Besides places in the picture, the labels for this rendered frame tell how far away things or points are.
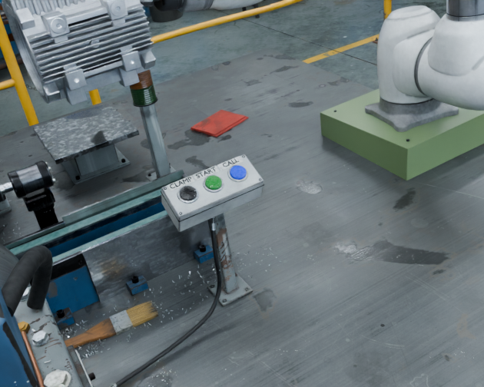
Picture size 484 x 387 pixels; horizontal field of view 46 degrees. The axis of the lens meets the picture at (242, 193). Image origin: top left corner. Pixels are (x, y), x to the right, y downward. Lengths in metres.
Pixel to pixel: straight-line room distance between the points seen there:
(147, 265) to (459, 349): 0.62
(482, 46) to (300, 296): 0.64
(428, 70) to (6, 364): 1.14
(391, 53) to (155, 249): 0.74
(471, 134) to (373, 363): 0.76
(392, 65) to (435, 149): 0.23
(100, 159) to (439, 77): 0.94
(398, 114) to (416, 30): 0.22
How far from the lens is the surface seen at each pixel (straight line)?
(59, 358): 0.61
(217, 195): 0.98
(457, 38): 1.31
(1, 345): 0.44
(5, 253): 0.91
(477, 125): 1.57
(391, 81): 1.49
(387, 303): 1.11
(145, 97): 1.45
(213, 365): 1.03
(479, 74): 1.30
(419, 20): 1.45
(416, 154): 1.43
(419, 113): 1.52
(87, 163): 1.68
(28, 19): 0.98
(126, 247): 1.17
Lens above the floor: 1.57
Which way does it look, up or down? 32 degrees down
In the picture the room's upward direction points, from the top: 9 degrees counter-clockwise
